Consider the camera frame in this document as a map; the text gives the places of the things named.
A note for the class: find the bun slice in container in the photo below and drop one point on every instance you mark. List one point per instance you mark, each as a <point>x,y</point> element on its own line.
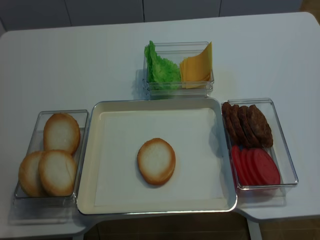
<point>28,175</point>
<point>57,172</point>
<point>61,132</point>

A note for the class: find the white paper tray liner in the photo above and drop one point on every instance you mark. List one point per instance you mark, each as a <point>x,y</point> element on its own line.
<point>196,182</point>

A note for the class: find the stacked yellow cheese slices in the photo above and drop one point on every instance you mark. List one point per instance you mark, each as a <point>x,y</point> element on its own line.
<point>195,69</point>

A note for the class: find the green lettuce leaf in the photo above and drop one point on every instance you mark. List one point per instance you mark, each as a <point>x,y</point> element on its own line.
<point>152,53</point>

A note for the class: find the upright yellow cheese slice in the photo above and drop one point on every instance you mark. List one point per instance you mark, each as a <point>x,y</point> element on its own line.
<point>208,56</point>

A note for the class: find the bun slice on tray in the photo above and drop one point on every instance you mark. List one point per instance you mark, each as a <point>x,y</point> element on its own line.
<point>156,160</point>

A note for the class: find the clear lettuce and cheese container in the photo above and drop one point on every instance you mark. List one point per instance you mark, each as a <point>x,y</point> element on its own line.
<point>176,52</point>

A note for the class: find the white metal tray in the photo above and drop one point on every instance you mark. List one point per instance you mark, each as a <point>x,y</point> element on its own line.
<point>90,169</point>

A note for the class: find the front bun slice in container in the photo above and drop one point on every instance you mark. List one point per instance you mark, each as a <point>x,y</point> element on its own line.
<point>57,172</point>

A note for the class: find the left bun slice in container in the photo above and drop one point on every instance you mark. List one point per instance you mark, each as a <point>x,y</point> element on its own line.
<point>28,175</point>

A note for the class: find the remaining green lettuce leaves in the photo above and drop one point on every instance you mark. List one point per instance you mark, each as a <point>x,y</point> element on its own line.
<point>162,73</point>

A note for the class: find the leftmost brown meat patty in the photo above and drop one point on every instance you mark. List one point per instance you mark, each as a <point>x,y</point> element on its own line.
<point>226,110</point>

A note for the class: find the clear patty and tomato container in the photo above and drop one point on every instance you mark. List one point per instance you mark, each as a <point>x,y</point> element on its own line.
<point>279,152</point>

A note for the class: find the leftmost red tomato slice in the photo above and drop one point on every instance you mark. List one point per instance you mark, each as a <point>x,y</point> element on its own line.
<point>236,156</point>

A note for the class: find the upper bun slice in container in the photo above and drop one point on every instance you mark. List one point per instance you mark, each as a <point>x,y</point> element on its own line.
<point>61,132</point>

